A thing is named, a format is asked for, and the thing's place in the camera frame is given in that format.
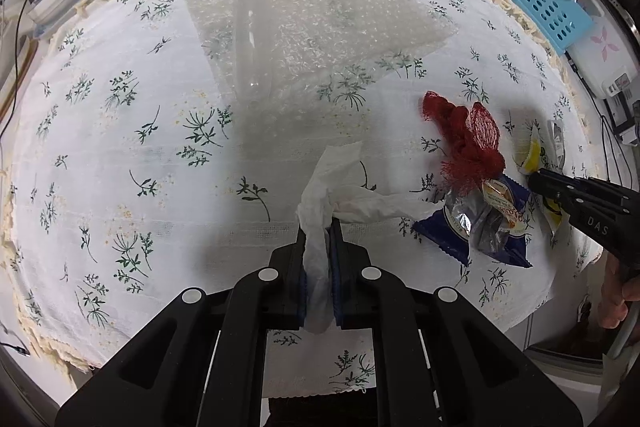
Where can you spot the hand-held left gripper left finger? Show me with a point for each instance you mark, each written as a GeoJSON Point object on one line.
{"type": "Point", "coordinates": [301, 307]}

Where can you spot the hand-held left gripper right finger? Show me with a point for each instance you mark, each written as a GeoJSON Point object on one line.
{"type": "Point", "coordinates": [336, 302]}

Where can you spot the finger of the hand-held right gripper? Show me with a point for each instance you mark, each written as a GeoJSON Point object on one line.
{"type": "Point", "coordinates": [595, 192]}
{"type": "Point", "coordinates": [552, 197]}

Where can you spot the yellow snack packet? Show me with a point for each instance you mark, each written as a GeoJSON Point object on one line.
{"type": "Point", "coordinates": [532, 157]}

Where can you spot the small silver wrapper scrap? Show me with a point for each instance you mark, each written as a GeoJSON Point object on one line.
{"type": "Point", "coordinates": [556, 144]}

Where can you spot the red mesh net bag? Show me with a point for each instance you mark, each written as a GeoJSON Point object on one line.
{"type": "Point", "coordinates": [465, 142]}

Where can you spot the white tissue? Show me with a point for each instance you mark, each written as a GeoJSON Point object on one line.
{"type": "Point", "coordinates": [320, 197]}

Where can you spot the blue snack packet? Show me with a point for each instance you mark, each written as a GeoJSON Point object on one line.
{"type": "Point", "coordinates": [440, 234]}

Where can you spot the clear bubble wrap sheet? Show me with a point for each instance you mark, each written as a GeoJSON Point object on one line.
{"type": "Point", "coordinates": [325, 27]}

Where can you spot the person's right hand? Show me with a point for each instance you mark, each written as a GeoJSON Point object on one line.
{"type": "Point", "coordinates": [615, 307]}

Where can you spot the white rice cooker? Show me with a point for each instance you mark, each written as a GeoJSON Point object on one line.
{"type": "Point", "coordinates": [600, 47]}

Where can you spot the blue plastic basket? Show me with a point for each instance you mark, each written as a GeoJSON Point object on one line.
{"type": "Point", "coordinates": [550, 7]}

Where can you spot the white floral tablecloth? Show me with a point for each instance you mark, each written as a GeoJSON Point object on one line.
{"type": "Point", "coordinates": [150, 187]}

